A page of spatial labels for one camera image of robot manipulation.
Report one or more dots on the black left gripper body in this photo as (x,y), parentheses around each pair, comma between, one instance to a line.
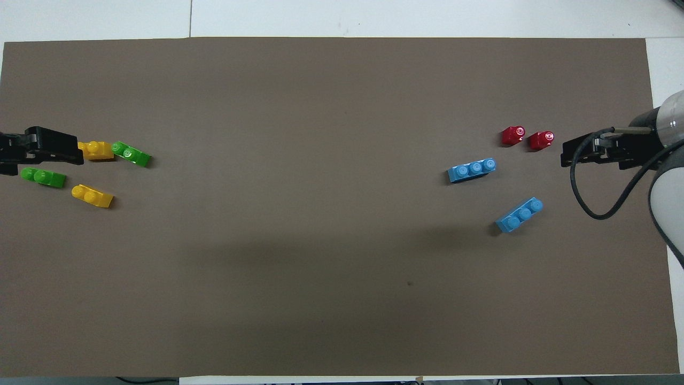
(13,147)

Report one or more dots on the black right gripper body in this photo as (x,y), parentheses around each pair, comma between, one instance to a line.
(641,136)

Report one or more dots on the green two-stud toy block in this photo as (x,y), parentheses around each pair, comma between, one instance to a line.
(44,177)
(132,155)

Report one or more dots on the blue three-stud toy block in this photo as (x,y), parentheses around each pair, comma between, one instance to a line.
(470,171)
(518,216)

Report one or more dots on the red small toy block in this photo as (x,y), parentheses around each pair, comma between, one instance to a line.
(541,140)
(513,136)

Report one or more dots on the yellow two-stud toy block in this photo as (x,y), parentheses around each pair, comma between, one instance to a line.
(97,151)
(93,196)

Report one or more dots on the brown table mat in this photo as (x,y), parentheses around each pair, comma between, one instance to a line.
(320,240)

